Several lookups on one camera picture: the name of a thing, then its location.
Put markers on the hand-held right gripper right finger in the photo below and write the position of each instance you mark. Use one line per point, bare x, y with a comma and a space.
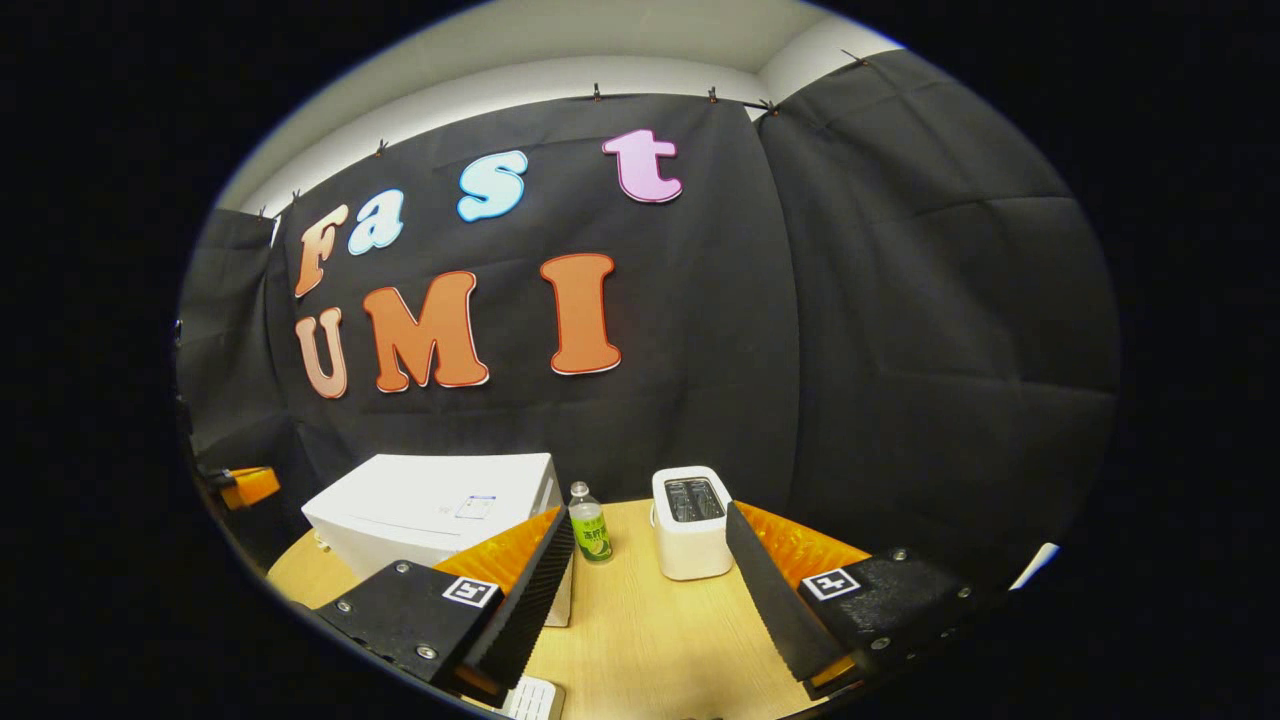
775, 610

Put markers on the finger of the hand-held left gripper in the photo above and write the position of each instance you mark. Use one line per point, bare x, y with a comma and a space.
250, 487

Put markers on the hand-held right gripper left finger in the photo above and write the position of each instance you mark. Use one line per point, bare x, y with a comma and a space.
525, 610

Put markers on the white microwave oven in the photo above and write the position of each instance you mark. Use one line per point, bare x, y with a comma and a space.
430, 500

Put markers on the white ribbed rectangular plate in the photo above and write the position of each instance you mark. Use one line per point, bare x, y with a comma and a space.
532, 700

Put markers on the green label drink bottle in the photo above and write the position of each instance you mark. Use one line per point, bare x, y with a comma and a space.
592, 535

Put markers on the white toaster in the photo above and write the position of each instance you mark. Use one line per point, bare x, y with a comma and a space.
692, 540

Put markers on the white low stand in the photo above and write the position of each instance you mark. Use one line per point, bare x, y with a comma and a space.
1035, 565

